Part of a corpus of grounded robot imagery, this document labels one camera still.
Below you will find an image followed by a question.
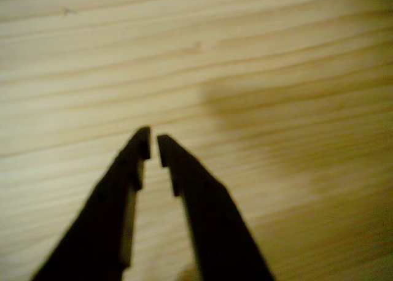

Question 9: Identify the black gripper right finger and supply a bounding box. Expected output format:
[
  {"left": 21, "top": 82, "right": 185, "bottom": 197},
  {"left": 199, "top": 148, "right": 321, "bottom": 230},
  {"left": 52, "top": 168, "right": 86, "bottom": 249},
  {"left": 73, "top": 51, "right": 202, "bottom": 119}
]
[{"left": 157, "top": 134, "right": 274, "bottom": 281}]

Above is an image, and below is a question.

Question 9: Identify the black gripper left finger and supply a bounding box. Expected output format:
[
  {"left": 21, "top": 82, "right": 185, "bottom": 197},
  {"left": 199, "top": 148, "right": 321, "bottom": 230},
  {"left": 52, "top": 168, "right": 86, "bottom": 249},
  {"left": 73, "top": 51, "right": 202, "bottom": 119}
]
[{"left": 30, "top": 126, "right": 152, "bottom": 281}]

